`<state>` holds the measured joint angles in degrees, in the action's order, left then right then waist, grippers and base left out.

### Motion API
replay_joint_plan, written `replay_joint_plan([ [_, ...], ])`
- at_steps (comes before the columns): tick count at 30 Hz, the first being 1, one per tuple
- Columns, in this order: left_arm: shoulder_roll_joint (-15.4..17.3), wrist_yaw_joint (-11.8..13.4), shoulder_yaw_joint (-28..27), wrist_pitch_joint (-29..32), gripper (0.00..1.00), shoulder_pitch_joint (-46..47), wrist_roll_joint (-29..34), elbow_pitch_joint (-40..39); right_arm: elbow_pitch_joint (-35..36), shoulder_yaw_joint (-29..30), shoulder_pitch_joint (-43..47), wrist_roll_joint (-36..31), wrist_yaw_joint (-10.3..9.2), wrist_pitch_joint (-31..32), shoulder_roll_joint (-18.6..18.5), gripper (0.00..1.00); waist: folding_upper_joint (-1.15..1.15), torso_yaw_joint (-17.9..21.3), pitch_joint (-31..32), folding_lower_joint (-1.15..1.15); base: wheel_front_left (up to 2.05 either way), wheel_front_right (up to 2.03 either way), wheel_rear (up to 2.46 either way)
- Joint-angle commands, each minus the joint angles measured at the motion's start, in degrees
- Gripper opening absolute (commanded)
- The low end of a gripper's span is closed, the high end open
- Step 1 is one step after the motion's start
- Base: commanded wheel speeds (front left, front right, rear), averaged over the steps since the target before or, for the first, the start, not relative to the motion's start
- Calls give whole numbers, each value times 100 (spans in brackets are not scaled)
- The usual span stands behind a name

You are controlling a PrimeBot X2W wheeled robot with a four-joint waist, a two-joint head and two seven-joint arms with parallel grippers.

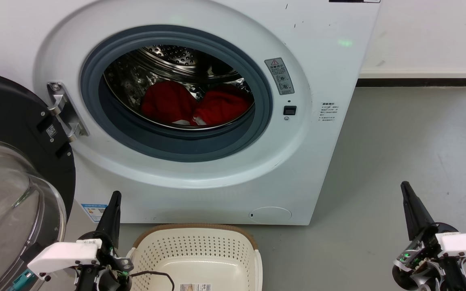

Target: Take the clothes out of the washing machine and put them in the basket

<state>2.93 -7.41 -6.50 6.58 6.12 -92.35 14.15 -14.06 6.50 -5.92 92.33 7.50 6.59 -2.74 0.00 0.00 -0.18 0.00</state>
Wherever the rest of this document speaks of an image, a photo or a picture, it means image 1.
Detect white front-load washing machine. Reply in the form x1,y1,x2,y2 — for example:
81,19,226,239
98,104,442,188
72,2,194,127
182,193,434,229
0,0,381,226

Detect red cloth garment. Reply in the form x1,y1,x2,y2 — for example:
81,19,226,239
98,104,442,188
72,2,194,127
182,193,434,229
141,81,254,127

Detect cream perforated laundry basket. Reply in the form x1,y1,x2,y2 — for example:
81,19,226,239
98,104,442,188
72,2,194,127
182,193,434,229
125,224,263,291

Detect small printed text label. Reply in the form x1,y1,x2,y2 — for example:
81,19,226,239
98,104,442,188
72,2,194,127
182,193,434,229
319,101,339,123

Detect grey rubber door gasket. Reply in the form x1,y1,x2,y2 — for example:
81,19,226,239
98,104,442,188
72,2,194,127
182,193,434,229
80,25,274,163

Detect silver door hinge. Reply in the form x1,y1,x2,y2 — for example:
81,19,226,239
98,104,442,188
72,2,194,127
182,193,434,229
47,82,90,142

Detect blue energy label sticker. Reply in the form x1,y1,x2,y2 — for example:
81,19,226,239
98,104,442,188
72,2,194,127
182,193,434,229
81,203,108,223

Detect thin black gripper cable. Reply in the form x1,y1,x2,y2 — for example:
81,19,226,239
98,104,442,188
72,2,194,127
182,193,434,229
130,270,176,291

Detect round white filter cover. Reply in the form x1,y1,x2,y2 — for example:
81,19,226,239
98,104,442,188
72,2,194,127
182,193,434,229
249,207,292,224

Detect stainless steel washing machine drum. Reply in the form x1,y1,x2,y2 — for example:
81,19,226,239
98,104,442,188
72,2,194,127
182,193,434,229
104,44,255,131

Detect wall baseboard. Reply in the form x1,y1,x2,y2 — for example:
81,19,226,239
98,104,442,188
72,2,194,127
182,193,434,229
356,67,466,88

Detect black glass washer door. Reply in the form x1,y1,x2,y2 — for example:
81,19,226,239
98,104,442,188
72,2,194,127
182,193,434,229
0,70,76,291

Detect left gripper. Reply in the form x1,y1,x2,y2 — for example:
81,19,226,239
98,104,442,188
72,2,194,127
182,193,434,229
74,191,133,291

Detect grey warning sticker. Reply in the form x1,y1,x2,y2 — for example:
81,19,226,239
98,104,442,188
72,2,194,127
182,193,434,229
264,57,295,95

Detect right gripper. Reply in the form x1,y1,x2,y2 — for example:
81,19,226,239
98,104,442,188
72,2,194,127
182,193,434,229
392,181,466,291

